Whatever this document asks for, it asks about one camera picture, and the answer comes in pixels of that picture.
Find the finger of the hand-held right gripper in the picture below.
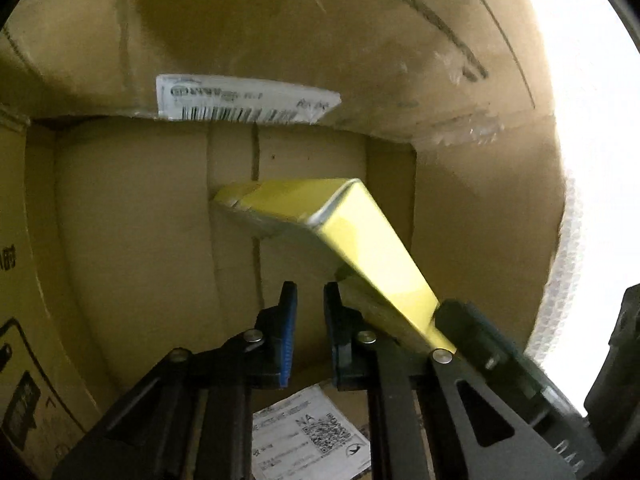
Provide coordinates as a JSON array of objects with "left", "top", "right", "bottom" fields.
[{"left": 434, "top": 299, "right": 608, "bottom": 480}]

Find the yellow rectangular box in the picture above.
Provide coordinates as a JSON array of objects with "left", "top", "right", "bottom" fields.
[{"left": 212, "top": 178, "right": 457, "bottom": 357}]

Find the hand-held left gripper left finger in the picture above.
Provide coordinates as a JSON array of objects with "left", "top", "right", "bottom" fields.
[{"left": 50, "top": 281, "right": 299, "bottom": 480}]

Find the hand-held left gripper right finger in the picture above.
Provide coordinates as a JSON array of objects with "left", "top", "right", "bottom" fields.
[{"left": 323, "top": 282, "right": 572, "bottom": 480}]

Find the brown cardboard box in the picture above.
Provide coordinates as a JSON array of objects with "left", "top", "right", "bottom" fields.
[{"left": 0, "top": 0, "right": 568, "bottom": 480}]

